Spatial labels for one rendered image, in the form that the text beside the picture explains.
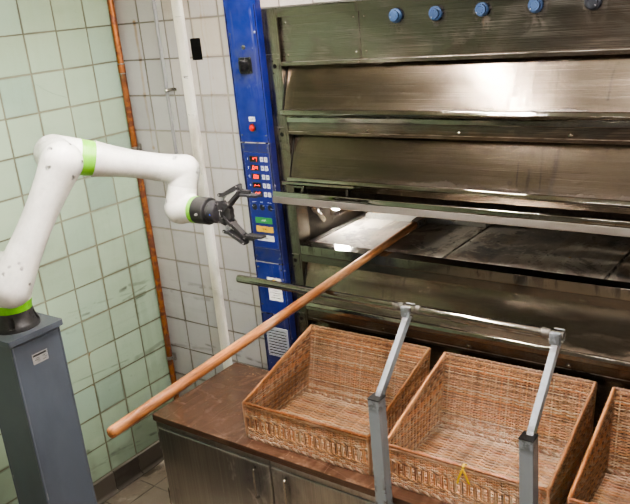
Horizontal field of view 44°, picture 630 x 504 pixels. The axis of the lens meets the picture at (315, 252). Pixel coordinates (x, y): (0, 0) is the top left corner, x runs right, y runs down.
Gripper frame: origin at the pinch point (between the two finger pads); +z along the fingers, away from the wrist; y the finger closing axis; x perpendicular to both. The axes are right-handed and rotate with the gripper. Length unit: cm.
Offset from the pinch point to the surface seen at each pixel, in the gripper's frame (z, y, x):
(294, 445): 0, 87, -5
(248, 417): -21, 81, -5
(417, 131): 29, -17, -55
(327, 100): -7, -28, -54
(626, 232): 102, 7, -39
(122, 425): 17, 29, 78
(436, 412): 38, 83, -42
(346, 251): -5, 30, -55
